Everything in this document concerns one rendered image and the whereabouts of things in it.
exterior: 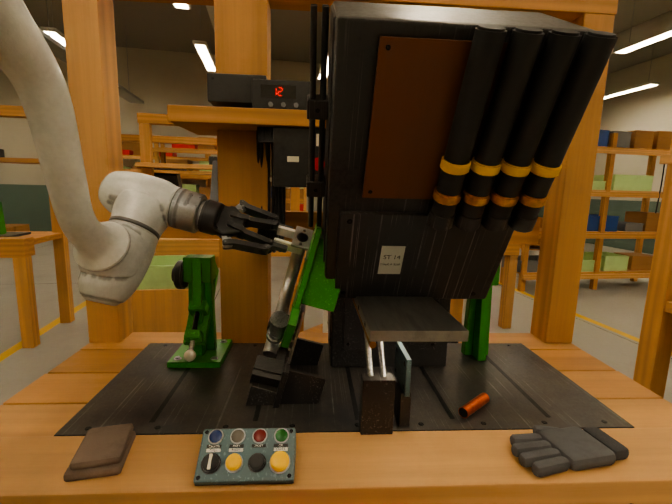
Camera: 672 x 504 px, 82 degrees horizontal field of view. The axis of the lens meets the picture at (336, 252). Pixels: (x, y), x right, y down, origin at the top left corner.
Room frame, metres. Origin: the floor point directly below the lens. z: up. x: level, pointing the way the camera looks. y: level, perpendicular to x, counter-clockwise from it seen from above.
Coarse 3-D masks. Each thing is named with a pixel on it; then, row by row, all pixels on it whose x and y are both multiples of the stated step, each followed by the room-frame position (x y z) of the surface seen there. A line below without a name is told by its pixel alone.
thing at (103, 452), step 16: (96, 432) 0.60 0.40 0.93; (112, 432) 0.60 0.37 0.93; (128, 432) 0.60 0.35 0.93; (80, 448) 0.56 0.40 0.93; (96, 448) 0.56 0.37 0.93; (112, 448) 0.56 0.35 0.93; (128, 448) 0.58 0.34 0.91; (80, 464) 0.53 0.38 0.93; (96, 464) 0.53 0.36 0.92; (112, 464) 0.54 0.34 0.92; (64, 480) 0.52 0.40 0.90
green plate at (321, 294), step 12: (312, 240) 0.78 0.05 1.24; (312, 252) 0.75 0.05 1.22; (312, 264) 0.76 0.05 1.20; (324, 264) 0.76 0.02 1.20; (312, 276) 0.76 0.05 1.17; (324, 276) 0.76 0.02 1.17; (300, 288) 0.75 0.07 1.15; (312, 288) 0.76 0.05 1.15; (324, 288) 0.76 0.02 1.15; (300, 300) 0.75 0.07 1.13; (312, 300) 0.76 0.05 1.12; (324, 300) 0.76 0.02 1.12; (336, 300) 0.76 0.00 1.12
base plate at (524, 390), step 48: (144, 384) 0.81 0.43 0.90; (192, 384) 0.82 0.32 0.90; (240, 384) 0.83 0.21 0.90; (336, 384) 0.84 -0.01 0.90; (432, 384) 0.85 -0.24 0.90; (480, 384) 0.86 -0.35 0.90; (528, 384) 0.86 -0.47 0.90; (576, 384) 0.87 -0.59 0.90; (144, 432) 0.64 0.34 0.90; (192, 432) 0.65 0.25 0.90
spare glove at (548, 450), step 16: (544, 432) 0.64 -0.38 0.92; (560, 432) 0.64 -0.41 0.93; (576, 432) 0.64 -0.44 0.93; (592, 432) 0.64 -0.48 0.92; (512, 448) 0.60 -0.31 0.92; (528, 448) 0.60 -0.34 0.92; (544, 448) 0.60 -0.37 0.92; (560, 448) 0.60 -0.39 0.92; (576, 448) 0.60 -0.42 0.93; (592, 448) 0.60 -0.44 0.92; (608, 448) 0.60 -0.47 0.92; (624, 448) 0.60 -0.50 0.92; (528, 464) 0.57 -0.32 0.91; (544, 464) 0.56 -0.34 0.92; (560, 464) 0.56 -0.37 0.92; (576, 464) 0.57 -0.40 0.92; (592, 464) 0.57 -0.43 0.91; (608, 464) 0.58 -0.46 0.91
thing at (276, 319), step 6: (276, 312) 0.76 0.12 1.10; (282, 312) 0.76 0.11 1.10; (270, 318) 0.75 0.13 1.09; (276, 318) 0.75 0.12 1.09; (282, 318) 0.75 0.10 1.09; (288, 318) 0.75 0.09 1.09; (270, 324) 0.76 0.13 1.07; (276, 324) 0.74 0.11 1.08; (282, 324) 0.74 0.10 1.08; (270, 330) 0.76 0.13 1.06; (276, 330) 0.75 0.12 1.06; (282, 330) 0.76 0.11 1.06; (270, 336) 0.77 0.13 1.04; (276, 336) 0.77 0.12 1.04; (282, 336) 0.77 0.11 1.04; (270, 342) 0.78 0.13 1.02; (276, 342) 0.78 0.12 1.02
